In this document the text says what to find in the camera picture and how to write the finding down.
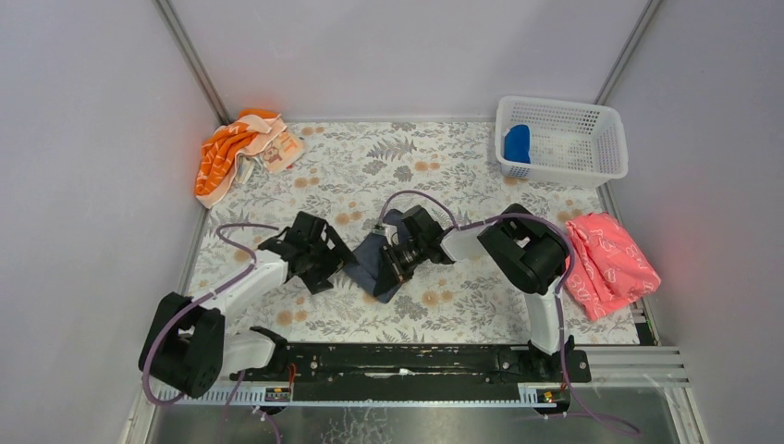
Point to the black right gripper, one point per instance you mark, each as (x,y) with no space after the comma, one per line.
(396,262)

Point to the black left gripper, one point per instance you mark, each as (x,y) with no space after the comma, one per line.
(320,258)

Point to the dark grey towel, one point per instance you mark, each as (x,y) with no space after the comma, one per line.
(364,271)

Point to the blue towel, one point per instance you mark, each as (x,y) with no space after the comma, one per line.
(517,144)

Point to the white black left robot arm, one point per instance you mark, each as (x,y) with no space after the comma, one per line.
(187,347)

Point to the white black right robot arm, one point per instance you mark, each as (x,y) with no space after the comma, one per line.
(530,254)

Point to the floral tablecloth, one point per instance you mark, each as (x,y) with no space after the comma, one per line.
(347,173)

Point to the orange white towel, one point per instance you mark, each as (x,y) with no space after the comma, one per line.
(256,134)

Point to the white plastic basket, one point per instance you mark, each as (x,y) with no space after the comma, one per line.
(572,143)

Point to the pink patterned towel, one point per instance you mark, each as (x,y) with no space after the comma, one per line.
(611,272)

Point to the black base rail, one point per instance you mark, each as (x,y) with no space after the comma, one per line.
(344,372)

